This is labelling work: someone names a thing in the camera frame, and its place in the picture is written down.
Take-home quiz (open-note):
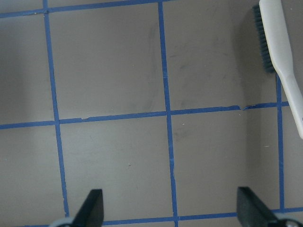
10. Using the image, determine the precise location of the white hand brush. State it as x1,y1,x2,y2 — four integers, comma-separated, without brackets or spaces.
253,0,303,138

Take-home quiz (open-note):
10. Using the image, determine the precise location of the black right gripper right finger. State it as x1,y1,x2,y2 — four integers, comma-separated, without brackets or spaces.
237,187,282,227

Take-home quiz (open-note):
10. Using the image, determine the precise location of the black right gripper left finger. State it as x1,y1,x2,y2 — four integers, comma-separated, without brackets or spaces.
71,189,104,227

